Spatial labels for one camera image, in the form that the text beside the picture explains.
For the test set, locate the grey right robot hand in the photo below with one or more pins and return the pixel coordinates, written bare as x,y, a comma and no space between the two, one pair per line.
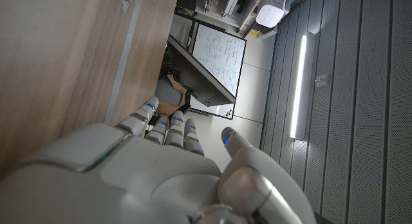
145,185

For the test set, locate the tan office chair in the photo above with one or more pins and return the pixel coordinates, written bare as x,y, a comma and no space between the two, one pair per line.
175,95

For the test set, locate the black computer monitor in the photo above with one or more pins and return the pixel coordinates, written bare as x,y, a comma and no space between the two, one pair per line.
199,79

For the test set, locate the whiteboard with writing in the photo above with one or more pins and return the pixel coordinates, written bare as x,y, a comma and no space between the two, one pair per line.
225,56

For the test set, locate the ceiling light bar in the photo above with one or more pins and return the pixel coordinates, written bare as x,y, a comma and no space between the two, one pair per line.
299,85

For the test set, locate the white shelf unit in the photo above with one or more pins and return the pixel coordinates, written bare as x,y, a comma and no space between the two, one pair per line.
231,5

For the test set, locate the small ceiling sensor box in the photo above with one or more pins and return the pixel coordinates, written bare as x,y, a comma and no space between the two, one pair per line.
322,80

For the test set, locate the white air purifier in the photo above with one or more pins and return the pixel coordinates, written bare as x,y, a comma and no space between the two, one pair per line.
270,11

